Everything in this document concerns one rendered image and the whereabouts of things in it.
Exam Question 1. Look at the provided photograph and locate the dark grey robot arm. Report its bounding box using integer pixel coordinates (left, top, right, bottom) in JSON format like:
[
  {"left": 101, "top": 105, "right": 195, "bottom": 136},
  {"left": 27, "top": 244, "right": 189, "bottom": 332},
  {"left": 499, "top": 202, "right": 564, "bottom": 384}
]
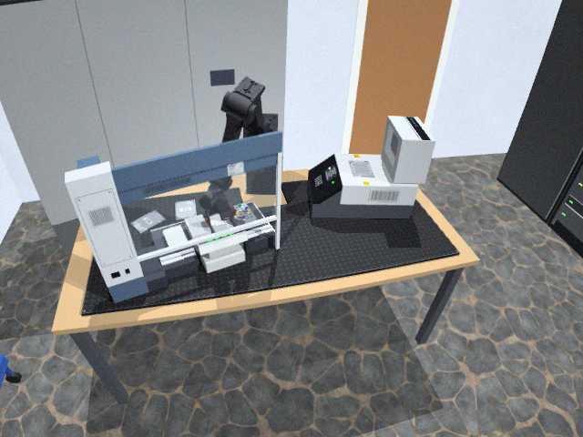
[{"left": 221, "top": 76, "right": 274, "bottom": 143}]

